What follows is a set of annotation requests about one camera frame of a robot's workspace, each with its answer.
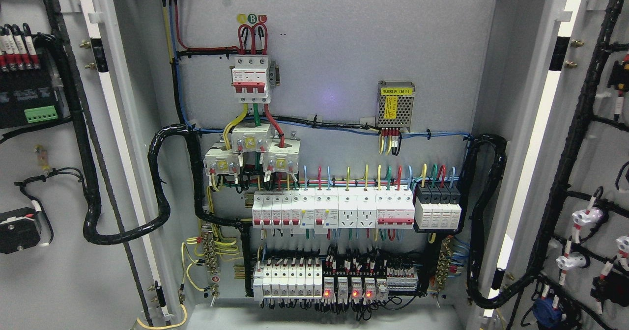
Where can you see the white socket breaker row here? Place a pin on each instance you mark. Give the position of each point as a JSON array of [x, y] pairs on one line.
[[333, 208]]

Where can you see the white current transformer cluster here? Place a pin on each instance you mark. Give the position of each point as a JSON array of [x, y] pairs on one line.
[[253, 145]]

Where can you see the metal mesh power supply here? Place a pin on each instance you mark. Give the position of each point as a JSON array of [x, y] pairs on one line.
[[395, 104]]

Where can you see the white three-pole main breaker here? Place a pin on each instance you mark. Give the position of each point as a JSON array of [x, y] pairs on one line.
[[253, 78]]

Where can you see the lower relay terminal row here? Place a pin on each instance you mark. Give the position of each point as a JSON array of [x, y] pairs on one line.
[[333, 280]]

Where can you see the black surge protector modules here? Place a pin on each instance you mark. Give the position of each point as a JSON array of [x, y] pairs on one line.
[[437, 209]]

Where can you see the black digital power meter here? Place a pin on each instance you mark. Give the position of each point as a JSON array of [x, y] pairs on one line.
[[30, 96]]

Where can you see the left door rotary selector switch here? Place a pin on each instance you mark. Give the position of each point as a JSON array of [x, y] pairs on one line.
[[19, 229]]

